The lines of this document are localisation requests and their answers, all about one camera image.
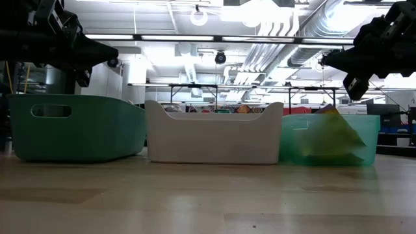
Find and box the red background cloth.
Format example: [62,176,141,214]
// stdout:
[282,106,313,116]

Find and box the colourful patterned cloth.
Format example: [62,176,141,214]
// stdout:
[185,104,265,114]

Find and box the black monitor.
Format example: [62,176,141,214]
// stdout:
[366,103,401,133]

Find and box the black background workstation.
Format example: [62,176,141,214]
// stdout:
[376,107,416,157]

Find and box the white ceiling ring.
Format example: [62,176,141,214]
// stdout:
[190,8,209,27]

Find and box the white plastic bin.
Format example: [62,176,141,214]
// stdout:
[144,99,285,165]

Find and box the silver ventilation duct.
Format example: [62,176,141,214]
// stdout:
[287,0,358,68]

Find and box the large yellow candy packet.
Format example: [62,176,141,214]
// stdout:
[300,103,367,165]

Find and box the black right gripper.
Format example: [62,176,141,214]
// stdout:
[320,0,416,101]

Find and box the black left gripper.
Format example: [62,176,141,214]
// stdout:
[0,0,120,88]

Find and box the yellow extension cord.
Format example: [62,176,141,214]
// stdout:
[5,60,32,95]

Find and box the translucent teal plastic bin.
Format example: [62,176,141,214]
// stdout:
[278,113,381,167]

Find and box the black beam with light strips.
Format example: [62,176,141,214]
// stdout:
[84,31,356,46]

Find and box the dark green plastic bin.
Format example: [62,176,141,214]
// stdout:
[6,93,147,163]

